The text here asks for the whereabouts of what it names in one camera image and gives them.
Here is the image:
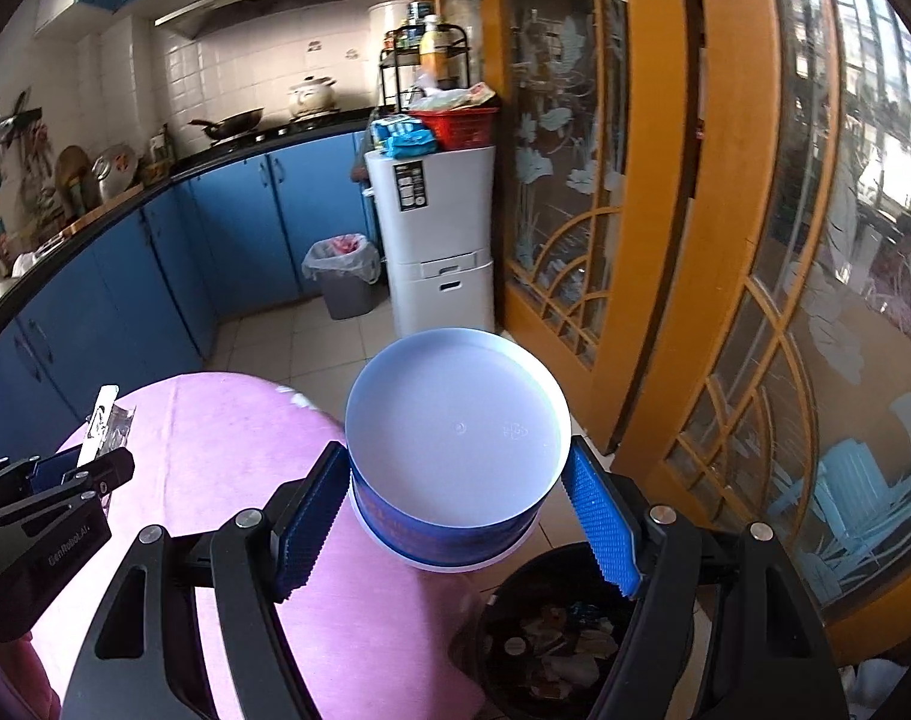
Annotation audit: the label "red plastic basket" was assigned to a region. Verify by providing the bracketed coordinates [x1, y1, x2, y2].
[409, 106, 500, 152]

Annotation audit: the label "light blue plastic chair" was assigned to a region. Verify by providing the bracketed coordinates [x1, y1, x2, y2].
[771, 394, 911, 608]

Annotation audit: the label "white cooking pot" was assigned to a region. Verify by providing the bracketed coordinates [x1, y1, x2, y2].
[286, 75, 338, 119]

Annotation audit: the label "purple clothing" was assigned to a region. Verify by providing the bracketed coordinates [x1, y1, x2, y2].
[0, 626, 62, 720]

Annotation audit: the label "yellow oil bottle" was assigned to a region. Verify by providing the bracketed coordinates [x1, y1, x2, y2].
[418, 15, 457, 87]

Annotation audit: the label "blue packet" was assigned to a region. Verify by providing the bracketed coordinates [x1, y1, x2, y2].
[370, 116, 437, 160]

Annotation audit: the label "white round container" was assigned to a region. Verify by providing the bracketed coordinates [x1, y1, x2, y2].
[367, 0, 415, 35]

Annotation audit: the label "black wire rack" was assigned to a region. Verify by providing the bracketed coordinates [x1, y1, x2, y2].
[378, 24, 472, 110]

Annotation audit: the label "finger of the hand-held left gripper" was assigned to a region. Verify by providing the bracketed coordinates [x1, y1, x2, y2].
[0, 448, 136, 533]
[0, 456, 70, 511]

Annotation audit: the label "blue and white paper bowl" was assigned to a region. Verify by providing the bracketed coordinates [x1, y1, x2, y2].
[344, 328, 574, 575]

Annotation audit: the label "black gas stove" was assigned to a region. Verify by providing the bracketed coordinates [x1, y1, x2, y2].
[208, 114, 344, 147]

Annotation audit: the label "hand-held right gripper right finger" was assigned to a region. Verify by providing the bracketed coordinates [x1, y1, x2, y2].
[564, 439, 850, 720]

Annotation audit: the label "wooden glass door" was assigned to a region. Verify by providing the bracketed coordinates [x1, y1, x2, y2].
[613, 0, 911, 646]
[493, 0, 704, 451]

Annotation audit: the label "white cloth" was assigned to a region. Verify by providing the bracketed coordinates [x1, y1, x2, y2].
[838, 660, 911, 720]

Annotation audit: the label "grey bin with plastic liner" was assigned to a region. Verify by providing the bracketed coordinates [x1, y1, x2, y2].
[301, 234, 382, 320]

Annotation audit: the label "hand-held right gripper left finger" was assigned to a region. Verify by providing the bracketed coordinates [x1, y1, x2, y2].
[61, 441, 352, 720]

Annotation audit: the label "wall utensil rack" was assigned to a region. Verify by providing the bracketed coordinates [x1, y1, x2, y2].
[0, 97, 44, 151]

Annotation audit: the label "blue kitchen base cabinets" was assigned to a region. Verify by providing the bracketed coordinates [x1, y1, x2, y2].
[0, 131, 370, 481]

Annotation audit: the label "black wok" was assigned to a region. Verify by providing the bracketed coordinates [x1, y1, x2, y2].
[187, 109, 265, 142]

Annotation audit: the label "round wooden board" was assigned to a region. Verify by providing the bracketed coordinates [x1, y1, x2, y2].
[54, 146, 92, 211]

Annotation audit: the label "white plastic bag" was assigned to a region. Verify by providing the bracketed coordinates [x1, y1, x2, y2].
[410, 82, 498, 113]

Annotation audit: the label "grey drain pipe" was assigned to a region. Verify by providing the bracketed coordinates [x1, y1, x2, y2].
[448, 0, 494, 91]

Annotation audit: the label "black trash bin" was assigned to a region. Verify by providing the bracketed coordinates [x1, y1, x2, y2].
[474, 540, 697, 720]

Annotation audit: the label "steel pot lid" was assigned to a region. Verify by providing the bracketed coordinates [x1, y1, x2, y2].
[88, 142, 142, 200]

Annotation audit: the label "black kitchen countertop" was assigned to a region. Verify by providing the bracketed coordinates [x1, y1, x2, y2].
[0, 120, 374, 361]

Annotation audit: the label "pile of crumpled wrappers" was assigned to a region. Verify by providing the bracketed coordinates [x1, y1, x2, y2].
[493, 600, 622, 698]

